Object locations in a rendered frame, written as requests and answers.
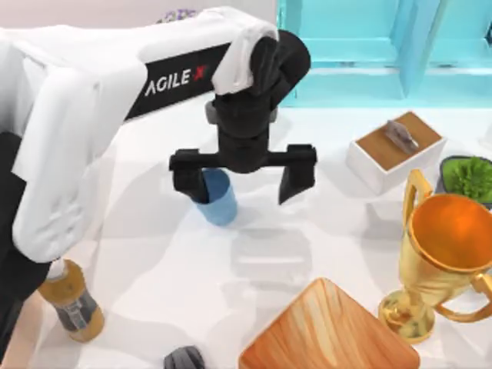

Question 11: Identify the blue cup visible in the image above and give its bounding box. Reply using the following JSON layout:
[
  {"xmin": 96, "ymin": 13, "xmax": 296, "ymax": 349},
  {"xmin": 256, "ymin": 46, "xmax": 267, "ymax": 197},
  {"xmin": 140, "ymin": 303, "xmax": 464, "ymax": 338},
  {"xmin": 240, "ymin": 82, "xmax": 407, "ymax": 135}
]
[{"xmin": 194, "ymin": 168, "xmax": 238, "ymax": 226}]

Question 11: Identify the white box with wooden top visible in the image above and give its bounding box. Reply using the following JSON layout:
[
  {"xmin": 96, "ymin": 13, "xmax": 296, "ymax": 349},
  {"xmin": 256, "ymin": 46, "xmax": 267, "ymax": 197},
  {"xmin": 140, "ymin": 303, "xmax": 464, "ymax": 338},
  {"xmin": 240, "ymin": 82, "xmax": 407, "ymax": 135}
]
[{"xmin": 347, "ymin": 111, "xmax": 449, "ymax": 195}]

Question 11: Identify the grey rock-shaped object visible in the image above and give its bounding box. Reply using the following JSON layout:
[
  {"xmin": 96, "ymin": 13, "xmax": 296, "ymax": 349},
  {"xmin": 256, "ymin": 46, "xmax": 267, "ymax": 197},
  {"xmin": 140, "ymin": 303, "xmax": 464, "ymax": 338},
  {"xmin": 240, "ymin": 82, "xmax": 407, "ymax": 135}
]
[{"xmin": 382, "ymin": 119, "xmax": 420, "ymax": 153}]

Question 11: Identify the purple patterned object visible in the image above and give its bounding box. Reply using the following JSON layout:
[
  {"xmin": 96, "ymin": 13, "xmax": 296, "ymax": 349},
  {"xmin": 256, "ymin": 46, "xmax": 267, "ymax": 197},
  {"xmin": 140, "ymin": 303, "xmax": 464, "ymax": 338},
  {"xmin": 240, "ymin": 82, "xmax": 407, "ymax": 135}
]
[{"xmin": 155, "ymin": 8, "xmax": 201, "ymax": 26}]

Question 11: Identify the light blue rack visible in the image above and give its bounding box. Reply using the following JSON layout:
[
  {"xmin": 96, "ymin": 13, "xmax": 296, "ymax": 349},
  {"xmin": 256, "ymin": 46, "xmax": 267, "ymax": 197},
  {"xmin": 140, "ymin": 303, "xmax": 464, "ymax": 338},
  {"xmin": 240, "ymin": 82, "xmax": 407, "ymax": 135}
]
[{"xmin": 275, "ymin": 0, "xmax": 492, "ymax": 109}]

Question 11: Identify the gold trophy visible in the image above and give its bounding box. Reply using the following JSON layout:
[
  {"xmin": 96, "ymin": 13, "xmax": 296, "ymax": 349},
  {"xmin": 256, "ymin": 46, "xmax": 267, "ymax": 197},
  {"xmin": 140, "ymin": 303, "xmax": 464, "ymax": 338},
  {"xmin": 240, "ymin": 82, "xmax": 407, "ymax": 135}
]
[{"xmin": 377, "ymin": 168, "xmax": 492, "ymax": 345}]

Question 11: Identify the wooden board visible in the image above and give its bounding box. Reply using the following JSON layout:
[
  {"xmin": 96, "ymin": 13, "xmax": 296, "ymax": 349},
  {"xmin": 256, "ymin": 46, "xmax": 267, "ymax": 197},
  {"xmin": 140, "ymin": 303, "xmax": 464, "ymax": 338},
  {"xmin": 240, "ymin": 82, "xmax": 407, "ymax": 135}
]
[{"xmin": 238, "ymin": 277, "xmax": 422, "ymax": 369}]

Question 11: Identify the orange bottle with grey label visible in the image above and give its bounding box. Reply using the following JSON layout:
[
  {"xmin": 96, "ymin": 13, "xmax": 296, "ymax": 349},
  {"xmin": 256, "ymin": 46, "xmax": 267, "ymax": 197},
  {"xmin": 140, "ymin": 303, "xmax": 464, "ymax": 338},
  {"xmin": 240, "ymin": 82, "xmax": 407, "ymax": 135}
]
[{"xmin": 38, "ymin": 258, "xmax": 106, "ymax": 344}]

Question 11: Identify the green plant in dark pot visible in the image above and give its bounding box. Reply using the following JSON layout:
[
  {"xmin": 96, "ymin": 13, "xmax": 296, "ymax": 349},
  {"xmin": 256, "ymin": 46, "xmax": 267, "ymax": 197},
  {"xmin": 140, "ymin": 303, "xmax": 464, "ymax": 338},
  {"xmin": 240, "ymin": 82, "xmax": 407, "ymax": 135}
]
[{"xmin": 437, "ymin": 155, "xmax": 492, "ymax": 211}]

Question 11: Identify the dark grey striped object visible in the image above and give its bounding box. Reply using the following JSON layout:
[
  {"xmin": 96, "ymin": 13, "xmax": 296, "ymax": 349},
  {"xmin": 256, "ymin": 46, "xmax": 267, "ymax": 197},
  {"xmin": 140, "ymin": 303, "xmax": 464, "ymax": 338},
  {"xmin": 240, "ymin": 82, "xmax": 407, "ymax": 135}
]
[{"xmin": 162, "ymin": 344, "xmax": 207, "ymax": 369}]

